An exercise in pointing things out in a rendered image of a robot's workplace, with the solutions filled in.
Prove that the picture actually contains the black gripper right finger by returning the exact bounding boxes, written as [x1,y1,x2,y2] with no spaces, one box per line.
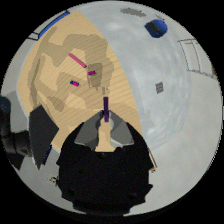
[108,110,154,169]

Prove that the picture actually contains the purple rod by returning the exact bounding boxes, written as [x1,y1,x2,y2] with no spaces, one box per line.
[103,97,109,122]

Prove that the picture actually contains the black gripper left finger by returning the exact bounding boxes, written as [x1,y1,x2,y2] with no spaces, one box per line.
[56,110,104,166]

